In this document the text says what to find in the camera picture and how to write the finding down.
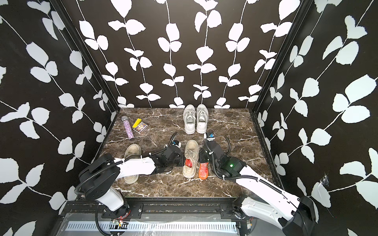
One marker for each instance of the white slotted cable duct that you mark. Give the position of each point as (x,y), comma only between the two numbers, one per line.
(136,226)

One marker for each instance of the white sneaker right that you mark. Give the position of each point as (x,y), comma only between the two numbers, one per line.
(202,117)

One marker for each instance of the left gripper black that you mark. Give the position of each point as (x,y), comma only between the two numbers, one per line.
(182,159)

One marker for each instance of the white sneaker left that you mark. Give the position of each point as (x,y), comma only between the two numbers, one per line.
(189,117)

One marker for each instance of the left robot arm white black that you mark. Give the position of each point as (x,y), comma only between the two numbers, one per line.
(97,179)

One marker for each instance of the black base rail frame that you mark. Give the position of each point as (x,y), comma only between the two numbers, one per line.
(227,207)

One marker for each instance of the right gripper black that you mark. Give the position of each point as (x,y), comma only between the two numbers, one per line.
(203,153)

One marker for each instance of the red orange insole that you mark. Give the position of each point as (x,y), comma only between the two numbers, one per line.
(203,171)

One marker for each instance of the beige sneaker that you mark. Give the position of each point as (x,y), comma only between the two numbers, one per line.
(135,150)
(192,153)

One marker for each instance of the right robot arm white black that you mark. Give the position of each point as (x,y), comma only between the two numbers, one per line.
(295,216)

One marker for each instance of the small purple card box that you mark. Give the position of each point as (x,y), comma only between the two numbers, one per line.
(140,127)

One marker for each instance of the white sneaker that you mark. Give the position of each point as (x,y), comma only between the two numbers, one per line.
(202,117)
(189,117)

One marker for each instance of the purple glitter tube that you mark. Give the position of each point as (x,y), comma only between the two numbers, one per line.
(128,127)

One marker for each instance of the yellow wedge block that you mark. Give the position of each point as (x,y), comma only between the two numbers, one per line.
(138,121)

